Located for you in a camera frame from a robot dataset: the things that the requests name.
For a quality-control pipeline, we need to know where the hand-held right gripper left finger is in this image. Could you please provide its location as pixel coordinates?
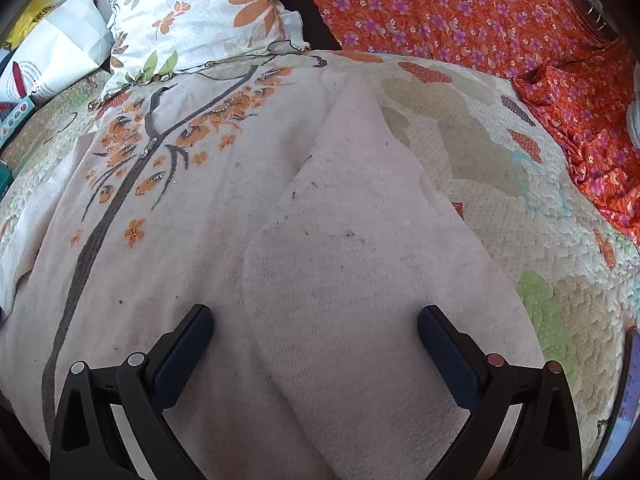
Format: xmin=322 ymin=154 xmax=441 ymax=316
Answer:
xmin=49 ymin=304 xmax=216 ymax=480

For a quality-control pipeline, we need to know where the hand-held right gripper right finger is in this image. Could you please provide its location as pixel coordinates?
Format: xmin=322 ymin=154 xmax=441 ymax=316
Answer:
xmin=417 ymin=305 xmax=584 ymax=480

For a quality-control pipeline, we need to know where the pink sweater with tree print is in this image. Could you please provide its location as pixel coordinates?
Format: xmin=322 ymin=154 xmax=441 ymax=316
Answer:
xmin=0 ymin=62 xmax=548 ymax=480

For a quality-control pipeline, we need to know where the quilted patchwork blanket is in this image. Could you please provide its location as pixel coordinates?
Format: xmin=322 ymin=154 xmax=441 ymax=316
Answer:
xmin=0 ymin=52 xmax=640 ymax=480

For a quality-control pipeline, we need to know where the paint palette box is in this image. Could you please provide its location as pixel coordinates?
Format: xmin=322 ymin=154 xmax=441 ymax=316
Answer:
xmin=0 ymin=97 xmax=36 ymax=150

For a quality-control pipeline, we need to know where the white object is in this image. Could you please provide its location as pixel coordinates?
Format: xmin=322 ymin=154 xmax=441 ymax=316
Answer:
xmin=627 ymin=65 xmax=640 ymax=148

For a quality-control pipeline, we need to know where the white paper bag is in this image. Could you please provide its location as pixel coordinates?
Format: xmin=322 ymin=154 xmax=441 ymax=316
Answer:
xmin=0 ymin=0 xmax=113 ymax=106

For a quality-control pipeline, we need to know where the orange floral bed sheet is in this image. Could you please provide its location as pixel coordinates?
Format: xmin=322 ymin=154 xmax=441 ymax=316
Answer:
xmin=282 ymin=0 xmax=640 ymax=246

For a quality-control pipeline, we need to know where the white floral pillow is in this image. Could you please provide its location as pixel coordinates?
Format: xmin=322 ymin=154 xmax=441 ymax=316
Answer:
xmin=107 ymin=0 xmax=306 ymax=92

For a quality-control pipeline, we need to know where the black cloth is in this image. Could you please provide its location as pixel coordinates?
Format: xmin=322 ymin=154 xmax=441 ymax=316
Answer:
xmin=272 ymin=0 xmax=343 ymax=53

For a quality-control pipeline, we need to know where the yellow plastic bag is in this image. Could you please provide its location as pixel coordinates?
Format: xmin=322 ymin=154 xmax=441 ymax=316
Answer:
xmin=5 ymin=0 xmax=58 ymax=51

